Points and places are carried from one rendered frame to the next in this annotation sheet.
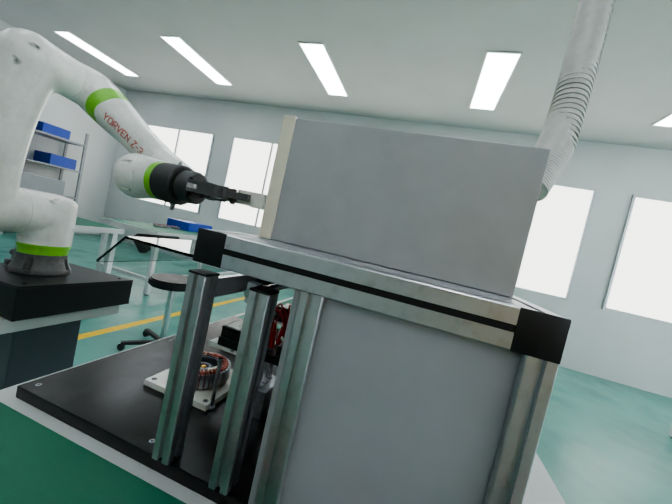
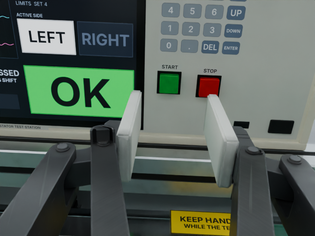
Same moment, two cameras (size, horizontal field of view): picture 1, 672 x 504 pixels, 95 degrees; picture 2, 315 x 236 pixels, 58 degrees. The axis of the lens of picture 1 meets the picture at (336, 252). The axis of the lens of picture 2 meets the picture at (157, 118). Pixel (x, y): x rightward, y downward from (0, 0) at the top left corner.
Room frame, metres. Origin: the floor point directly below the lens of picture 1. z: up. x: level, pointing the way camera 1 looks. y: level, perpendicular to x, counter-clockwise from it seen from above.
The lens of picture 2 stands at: (0.73, 0.34, 1.27)
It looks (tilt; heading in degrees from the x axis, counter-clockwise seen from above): 25 degrees down; 255
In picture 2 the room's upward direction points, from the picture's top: 2 degrees clockwise
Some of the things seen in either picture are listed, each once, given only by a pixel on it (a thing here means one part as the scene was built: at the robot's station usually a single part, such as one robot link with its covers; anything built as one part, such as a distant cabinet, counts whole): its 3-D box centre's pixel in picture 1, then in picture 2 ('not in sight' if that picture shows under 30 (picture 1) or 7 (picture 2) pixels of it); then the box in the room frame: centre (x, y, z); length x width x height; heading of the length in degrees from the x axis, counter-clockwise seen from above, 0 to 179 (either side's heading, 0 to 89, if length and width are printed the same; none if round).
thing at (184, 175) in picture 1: (201, 189); not in sight; (0.72, 0.34, 1.18); 0.09 x 0.08 x 0.07; 74
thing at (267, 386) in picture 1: (260, 393); not in sight; (0.61, 0.09, 0.80); 0.08 x 0.05 x 0.06; 165
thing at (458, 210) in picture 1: (398, 215); (122, 19); (0.67, -0.11, 1.22); 0.44 x 0.39 x 0.20; 165
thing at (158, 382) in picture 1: (200, 379); not in sight; (0.65, 0.23, 0.78); 0.15 x 0.15 x 0.01; 75
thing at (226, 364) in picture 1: (203, 368); not in sight; (0.65, 0.23, 0.80); 0.11 x 0.11 x 0.04
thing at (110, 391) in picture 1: (237, 369); not in sight; (0.76, 0.18, 0.76); 0.64 x 0.47 x 0.02; 165
